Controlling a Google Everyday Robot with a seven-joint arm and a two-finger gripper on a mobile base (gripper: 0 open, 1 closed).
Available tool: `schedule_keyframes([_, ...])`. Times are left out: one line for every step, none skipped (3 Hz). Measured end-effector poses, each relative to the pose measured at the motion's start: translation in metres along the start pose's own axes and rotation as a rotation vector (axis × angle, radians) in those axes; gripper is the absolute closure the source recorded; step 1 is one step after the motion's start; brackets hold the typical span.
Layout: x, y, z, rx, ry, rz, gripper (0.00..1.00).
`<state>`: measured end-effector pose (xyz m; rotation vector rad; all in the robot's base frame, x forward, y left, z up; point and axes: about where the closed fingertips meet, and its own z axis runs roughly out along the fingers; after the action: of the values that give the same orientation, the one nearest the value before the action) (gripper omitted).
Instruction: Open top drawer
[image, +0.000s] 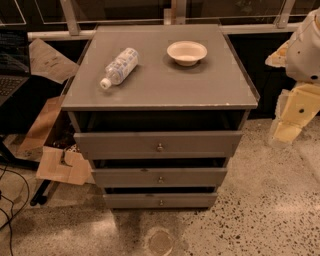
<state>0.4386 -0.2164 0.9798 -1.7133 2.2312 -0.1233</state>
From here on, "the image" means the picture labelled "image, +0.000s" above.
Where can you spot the white paper bowl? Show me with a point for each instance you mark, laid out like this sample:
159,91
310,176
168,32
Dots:
186,53

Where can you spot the black stand leg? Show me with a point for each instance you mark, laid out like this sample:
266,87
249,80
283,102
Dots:
7,158

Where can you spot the grey drawer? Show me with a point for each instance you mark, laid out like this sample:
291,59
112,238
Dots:
157,145
159,177
167,200

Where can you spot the grey drawer cabinet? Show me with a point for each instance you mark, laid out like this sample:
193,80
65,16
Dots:
160,95

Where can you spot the white horizontal rail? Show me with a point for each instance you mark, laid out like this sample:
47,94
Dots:
225,29

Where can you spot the clear plastic water bottle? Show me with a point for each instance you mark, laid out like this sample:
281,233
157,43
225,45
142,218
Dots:
118,70

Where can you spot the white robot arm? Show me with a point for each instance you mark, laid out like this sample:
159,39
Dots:
309,30

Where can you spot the grey middle drawer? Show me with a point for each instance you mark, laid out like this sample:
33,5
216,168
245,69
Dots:
159,177

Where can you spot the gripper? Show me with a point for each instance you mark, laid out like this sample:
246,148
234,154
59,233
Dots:
305,55

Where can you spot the black laptop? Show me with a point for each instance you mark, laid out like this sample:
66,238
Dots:
14,62

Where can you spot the open cardboard box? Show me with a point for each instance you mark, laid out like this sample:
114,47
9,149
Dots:
58,162

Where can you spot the grey bottom drawer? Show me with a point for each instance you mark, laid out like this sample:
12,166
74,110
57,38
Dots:
167,200

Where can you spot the grey top drawer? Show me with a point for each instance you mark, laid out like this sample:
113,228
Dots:
157,145

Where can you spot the crumpled brown paper sheet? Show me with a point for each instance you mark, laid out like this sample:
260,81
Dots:
45,61

